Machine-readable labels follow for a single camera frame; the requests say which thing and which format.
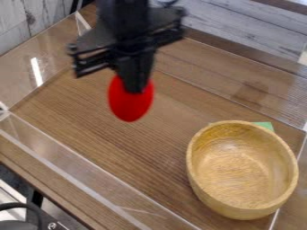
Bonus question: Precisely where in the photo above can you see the wooden bowl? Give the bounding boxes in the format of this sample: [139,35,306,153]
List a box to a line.
[186,120,299,220]

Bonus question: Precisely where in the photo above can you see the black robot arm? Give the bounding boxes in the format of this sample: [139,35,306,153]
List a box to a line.
[67,0,186,93]

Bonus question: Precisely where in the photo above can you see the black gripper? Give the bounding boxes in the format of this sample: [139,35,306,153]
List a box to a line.
[67,5,186,93]

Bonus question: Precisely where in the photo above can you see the clear acrylic corner bracket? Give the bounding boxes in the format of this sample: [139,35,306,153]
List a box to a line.
[75,12,91,37]

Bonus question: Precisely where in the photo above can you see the clear acrylic front wall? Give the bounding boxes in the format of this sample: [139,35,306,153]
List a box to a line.
[0,112,200,230]

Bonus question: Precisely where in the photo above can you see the black cable lower left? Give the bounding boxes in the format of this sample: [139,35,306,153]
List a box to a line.
[0,202,43,223]

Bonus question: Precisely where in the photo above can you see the green felt piece behind bowl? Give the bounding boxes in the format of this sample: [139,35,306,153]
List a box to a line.
[254,122,275,132]

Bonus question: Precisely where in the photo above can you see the red felt strawberry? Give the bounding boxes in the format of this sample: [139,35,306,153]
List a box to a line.
[108,75,155,122]

